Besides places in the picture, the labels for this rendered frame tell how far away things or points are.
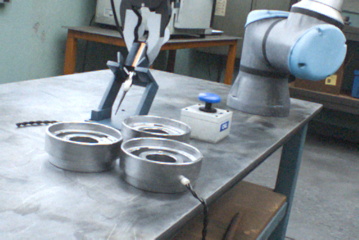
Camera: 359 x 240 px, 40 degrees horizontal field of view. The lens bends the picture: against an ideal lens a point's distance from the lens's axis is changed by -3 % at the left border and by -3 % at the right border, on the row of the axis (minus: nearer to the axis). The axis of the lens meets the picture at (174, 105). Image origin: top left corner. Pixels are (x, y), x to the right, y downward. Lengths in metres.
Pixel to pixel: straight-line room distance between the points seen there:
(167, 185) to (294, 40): 0.50
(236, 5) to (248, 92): 3.48
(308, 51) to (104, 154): 0.51
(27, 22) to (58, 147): 2.28
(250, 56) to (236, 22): 3.45
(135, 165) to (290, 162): 0.83
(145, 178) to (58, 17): 2.55
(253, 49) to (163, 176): 0.60
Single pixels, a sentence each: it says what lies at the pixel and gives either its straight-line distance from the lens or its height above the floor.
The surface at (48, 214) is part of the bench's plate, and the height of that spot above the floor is 0.80.
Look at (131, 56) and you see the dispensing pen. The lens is 0.90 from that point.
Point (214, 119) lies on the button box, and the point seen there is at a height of 0.84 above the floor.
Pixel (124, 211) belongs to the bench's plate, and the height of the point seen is 0.80.
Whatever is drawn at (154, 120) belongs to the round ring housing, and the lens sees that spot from 0.82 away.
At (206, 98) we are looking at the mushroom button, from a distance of 0.87.
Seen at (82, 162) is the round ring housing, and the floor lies 0.82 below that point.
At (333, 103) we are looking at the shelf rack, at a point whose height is 0.39.
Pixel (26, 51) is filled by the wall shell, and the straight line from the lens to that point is 2.93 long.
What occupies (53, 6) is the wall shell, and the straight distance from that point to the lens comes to 3.06.
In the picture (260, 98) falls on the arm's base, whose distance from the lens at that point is 1.14.
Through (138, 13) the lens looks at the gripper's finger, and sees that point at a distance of 0.92.
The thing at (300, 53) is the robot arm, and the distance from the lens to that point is 1.01.
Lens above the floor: 1.03
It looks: 12 degrees down
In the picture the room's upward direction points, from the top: 8 degrees clockwise
